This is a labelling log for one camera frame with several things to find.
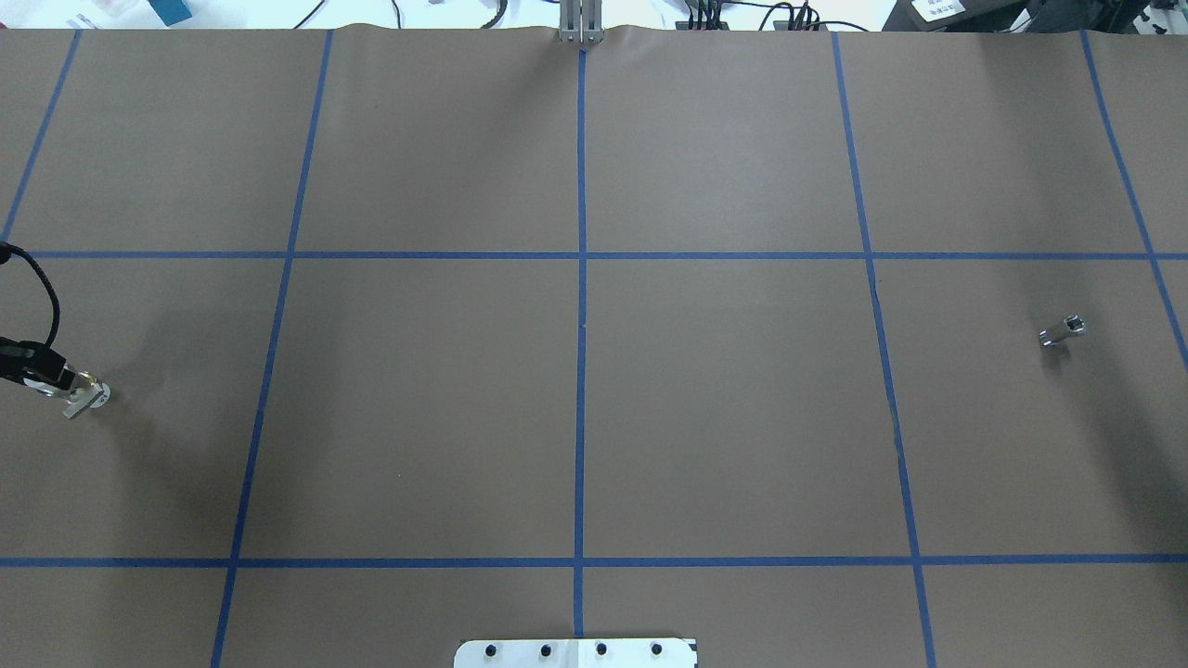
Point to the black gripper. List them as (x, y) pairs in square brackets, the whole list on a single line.
[(49, 364)]

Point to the white PPR valve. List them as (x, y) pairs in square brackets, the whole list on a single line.
[(96, 395)]

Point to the small metal pipe fitting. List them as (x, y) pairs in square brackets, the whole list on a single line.
[(1068, 327)]

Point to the blue block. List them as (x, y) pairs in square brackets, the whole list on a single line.
[(171, 12)]

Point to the white camera pole base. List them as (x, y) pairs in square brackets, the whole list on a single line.
[(579, 652)]

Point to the aluminium frame post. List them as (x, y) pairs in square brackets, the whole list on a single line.
[(580, 22)]

